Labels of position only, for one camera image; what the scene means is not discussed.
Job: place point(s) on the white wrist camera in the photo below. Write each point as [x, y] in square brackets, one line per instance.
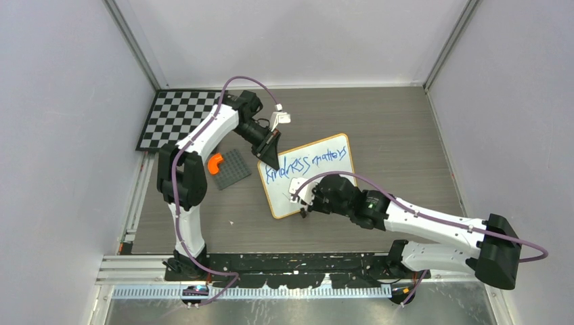
[279, 116]
[301, 194]

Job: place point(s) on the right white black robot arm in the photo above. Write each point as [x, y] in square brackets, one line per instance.
[486, 249]

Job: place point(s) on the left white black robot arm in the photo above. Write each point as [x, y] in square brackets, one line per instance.
[181, 177]

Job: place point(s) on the yellow framed whiteboard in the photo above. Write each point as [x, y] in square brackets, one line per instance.
[328, 154]

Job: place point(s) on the orange curved block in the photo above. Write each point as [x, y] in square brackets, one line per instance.
[214, 162]

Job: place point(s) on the aluminium frame rail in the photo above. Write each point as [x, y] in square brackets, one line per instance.
[142, 277]

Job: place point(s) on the grey studded baseplate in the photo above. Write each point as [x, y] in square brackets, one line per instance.
[232, 169]

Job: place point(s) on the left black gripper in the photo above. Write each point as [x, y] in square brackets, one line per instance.
[267, 149]

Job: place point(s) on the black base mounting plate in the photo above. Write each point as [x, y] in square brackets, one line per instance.
[290, 270]

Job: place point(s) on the black white checkerboard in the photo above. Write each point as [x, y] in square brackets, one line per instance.
[173, 115]

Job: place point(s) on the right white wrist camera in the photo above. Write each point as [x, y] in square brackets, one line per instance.
[301, 194]

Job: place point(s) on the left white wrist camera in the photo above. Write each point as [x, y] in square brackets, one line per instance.
[279, 116]

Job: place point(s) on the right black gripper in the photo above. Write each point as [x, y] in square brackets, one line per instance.
[315, 206]

